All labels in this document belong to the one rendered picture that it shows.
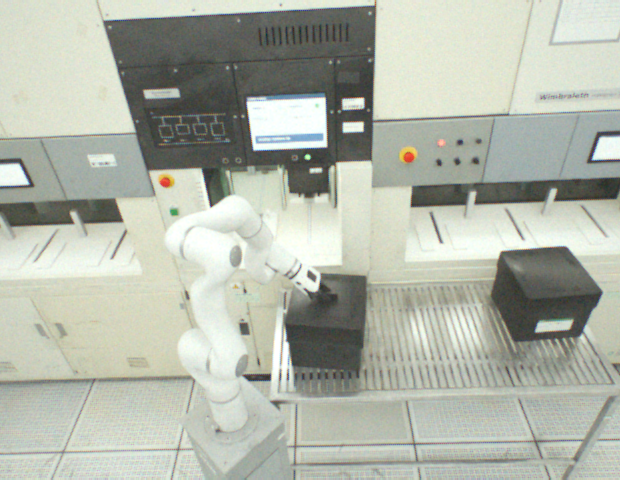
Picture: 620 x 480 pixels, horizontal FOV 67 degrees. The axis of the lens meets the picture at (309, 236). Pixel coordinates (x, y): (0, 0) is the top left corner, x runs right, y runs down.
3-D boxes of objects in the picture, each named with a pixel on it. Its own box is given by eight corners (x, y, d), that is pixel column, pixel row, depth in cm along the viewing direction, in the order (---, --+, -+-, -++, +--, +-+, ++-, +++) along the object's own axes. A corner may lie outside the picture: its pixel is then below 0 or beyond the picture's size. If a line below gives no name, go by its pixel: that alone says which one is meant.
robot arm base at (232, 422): (226, 455, 159) (217, 425, 147) (195, 419, 170) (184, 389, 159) (269, 417, 169) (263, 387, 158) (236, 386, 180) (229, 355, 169)
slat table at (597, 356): (286, 493, 221) (269, 400, 174) (290, 383, 268) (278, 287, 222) (568, 488, 216) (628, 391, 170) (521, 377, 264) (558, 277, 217)
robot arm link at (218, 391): (228, 409, 152) (215, 363, 137) (182, 388, 159) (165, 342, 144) (248, 380, 160) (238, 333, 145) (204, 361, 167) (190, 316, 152)
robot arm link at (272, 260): (284, 278, 167) (298, 257, 169) (255, 256, 163) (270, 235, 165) (276, 275, 175) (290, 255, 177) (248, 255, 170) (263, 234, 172)
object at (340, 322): (284, 342, 176) (281, 319, 168) (297, 287, 199) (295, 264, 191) (363, 349, 172) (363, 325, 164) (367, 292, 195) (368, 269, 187)
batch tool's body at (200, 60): (210, 390, 268) (97, 26, 148) (232, 276, 343) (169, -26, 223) (365, 385, 265) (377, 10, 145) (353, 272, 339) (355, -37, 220)
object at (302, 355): (301, 314, 208) (298, 285, 197) (364, 318, 204) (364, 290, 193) (290, 366, 186) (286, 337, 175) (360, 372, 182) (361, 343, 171)
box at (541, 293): (513, 343, 189) (528, 299, 173) (488, 293, 211) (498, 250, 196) (584, 337, 189) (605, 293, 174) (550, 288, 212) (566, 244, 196)
